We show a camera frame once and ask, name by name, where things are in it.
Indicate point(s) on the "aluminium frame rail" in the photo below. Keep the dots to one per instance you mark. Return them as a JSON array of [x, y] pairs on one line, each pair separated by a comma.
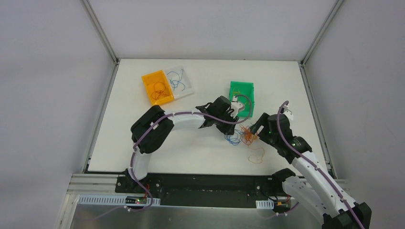
[[325, 25], [99, 30]]

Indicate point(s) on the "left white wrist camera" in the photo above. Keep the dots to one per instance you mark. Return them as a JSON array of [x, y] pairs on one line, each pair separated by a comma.
[[236, 107]]

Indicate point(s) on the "green plastic bin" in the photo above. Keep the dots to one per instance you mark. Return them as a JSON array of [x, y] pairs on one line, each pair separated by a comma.
[[246, 89]]

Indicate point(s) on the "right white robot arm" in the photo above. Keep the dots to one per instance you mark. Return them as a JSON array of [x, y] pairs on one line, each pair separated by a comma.
[[321, 195]]

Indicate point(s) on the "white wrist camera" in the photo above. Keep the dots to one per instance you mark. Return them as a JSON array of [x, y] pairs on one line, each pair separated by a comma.
[[236, 107], [288, 113]]

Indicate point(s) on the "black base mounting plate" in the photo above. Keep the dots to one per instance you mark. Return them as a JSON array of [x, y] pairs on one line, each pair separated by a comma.
[[187, 190]]

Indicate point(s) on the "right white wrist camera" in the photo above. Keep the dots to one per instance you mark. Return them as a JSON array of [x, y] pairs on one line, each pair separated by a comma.
[[288, 113]]

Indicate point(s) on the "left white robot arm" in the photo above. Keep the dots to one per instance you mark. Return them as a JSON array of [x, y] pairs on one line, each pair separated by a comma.
[[151, 130]]

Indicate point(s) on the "orange plastic bin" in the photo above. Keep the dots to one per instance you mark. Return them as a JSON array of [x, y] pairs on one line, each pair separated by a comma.
[[157, 88]]

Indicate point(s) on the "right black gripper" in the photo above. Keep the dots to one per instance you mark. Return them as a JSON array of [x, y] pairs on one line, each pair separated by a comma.
[[262, 123]]

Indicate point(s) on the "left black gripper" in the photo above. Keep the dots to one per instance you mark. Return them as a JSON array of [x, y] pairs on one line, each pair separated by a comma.
[[229, 116]]

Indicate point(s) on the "white translucent plastic bin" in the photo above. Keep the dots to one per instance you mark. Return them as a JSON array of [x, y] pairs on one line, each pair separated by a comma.
[[179, 81]]

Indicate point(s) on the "right aluminium frame rail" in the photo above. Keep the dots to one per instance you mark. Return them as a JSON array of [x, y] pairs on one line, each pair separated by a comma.
[[325, 25]]

